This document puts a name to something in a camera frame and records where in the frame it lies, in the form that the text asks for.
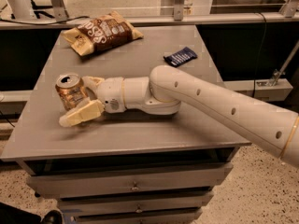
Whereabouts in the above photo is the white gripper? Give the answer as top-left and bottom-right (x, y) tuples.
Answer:
(59, 76), (126, 127)

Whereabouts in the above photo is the grey drawer cabinet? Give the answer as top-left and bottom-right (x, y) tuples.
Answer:
(0, 25), (252, 224)

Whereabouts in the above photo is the black cable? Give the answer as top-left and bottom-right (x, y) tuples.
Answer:
(0, 15), (91, 26)

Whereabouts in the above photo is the orange soda can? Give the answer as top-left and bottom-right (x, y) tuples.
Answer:
(55, 73), (88, 110)

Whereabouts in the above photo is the drawer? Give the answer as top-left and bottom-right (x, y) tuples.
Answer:
(27, 162), (233, 199)
(58, 190), (213, 216)
(76, 208), (202, 224)

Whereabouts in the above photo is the black object bottom left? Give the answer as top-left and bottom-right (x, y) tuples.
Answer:
(0, 203), (63, 224)

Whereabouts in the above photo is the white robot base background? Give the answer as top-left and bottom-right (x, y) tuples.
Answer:
(6, 0), (36, 20)

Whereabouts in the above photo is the blue snack bar wrapper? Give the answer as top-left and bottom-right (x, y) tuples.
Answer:
(164, 47), (197, 67)

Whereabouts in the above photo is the top drawer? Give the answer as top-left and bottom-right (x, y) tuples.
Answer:
(27, 162), (233, 199)

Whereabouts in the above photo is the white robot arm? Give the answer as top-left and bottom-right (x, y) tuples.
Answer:
(55, 65), (299, 168)

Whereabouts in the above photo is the brown chip bag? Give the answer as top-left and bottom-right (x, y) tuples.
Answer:
(63, 11), (144, 56)

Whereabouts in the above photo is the middle drawer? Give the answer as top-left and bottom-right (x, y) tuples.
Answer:
(58, 190), (213, 216)

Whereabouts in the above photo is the metal guard rail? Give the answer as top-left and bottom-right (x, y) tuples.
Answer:
(0, 12), (299, 30)

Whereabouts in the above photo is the bottom drawer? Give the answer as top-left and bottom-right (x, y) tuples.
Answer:
(76, 208), (202, 224)

